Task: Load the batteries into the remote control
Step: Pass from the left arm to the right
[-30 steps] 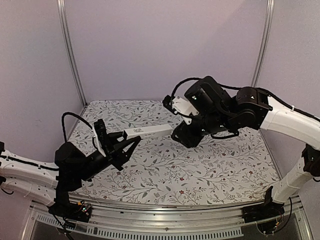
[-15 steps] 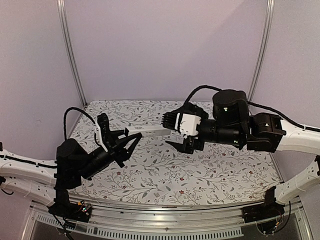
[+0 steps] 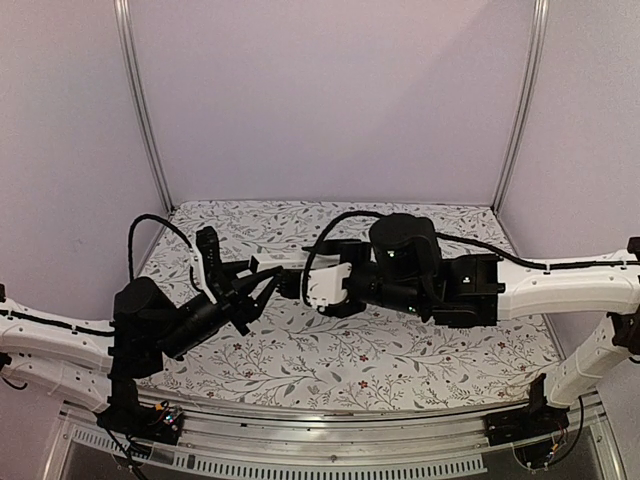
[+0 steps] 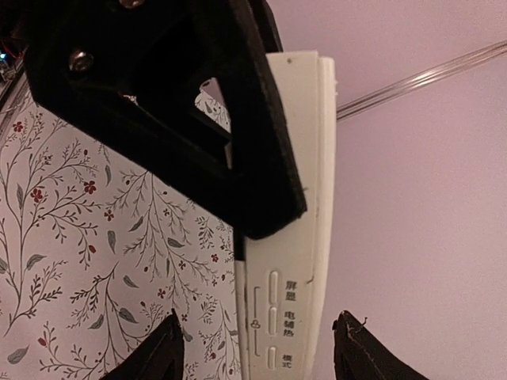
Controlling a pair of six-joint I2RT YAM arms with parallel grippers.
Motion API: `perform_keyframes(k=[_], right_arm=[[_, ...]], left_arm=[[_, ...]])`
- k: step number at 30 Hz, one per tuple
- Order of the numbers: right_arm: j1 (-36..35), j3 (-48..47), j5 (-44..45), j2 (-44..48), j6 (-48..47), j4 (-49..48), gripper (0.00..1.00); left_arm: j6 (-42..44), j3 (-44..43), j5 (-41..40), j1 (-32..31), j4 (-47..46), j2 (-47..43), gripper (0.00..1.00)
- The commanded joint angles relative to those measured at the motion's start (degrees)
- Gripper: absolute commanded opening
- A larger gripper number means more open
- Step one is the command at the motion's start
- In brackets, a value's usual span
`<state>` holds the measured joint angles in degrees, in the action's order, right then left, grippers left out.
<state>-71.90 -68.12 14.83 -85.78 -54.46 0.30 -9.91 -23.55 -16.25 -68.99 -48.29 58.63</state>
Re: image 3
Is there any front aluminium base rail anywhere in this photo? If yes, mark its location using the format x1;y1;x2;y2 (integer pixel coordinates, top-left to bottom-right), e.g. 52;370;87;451
43;393;627;479

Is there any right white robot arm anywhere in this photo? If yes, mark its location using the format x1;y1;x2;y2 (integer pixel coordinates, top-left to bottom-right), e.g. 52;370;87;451
301;212;639;436

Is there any aluminium frame post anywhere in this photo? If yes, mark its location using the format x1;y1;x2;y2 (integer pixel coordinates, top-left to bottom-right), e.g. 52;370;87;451
113;0;174;213
491;0;550;217

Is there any left aluminium frame post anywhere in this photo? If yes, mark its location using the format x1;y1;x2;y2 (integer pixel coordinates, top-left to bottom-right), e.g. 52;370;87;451
113;0;174;213

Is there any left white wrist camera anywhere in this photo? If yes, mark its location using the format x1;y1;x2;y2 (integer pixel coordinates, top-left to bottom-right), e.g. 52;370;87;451
191;226;221;291

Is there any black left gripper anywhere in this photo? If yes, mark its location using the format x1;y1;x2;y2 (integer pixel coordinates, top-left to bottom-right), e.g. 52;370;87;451
155;258;284;361

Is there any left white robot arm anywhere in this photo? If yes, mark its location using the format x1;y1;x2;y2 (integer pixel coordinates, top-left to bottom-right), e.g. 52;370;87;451
1;262;282;444

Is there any floral patterned table mat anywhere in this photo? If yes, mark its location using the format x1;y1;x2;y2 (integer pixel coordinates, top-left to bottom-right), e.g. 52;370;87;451
138;201;558;411

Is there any white remote control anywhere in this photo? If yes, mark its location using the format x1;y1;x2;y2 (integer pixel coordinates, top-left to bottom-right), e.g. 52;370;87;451
249;252;307;273

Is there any right aluminium frame post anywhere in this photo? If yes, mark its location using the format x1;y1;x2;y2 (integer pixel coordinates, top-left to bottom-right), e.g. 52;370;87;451
491;0;550;217

